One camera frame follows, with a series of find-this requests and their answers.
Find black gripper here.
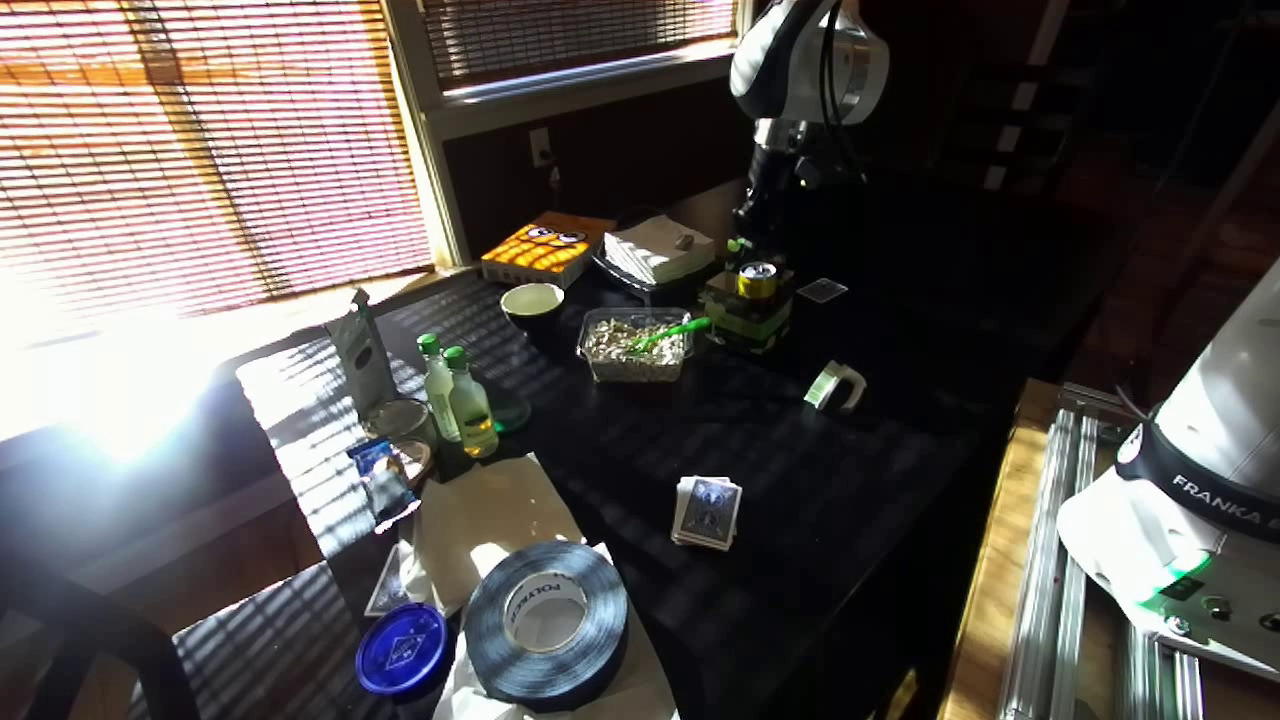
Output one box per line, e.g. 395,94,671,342
722,116,838,272

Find green box with jars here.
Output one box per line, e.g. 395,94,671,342
690,252,800,354

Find white flat box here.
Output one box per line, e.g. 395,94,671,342
600,210,722,286

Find yellow lid jar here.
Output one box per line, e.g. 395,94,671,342
731,258,784,304

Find green plastic piece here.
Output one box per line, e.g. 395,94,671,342
637,311,714,354

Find white mug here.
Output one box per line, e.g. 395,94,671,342
800,354,872,415

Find clear plastic food container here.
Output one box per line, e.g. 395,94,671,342
573,304,714,388

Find small window blinds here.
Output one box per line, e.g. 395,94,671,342
422,0,740,89

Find clear bottle green cap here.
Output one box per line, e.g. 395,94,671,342
411,329,464,452
439,338,502,462

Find brown cardboard sheet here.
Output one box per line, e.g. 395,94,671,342
404,452,592,619

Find small round dish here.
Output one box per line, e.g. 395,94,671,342
370,396,439,458

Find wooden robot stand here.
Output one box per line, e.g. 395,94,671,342
935,376,1072,720

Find blue snack packet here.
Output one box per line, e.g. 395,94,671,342
342,435,422,530

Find crumpled white paper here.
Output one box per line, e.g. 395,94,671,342
361,537,682,720

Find blue round lid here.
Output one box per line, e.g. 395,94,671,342
352,601,453,700

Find large window blinds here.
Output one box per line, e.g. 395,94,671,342
0,0,435,325

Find dark chair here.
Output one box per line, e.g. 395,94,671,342
0,544,205,720

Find metal rail frame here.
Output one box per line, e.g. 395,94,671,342
997,379,1213,720

